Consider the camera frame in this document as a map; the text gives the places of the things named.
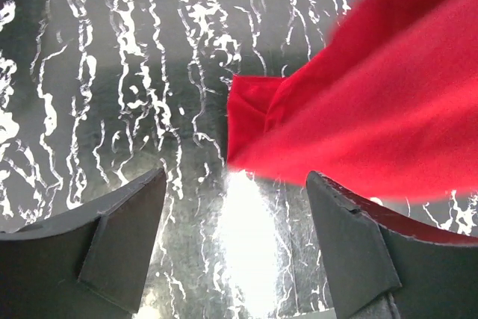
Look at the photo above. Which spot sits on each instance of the red t-shirt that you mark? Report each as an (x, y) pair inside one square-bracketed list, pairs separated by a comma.
[(387, 109)]

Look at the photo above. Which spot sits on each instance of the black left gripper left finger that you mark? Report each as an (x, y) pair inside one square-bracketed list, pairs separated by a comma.
[(89, 262)]

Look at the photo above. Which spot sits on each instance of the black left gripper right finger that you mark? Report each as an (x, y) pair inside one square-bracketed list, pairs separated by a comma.
[(381, 264)]

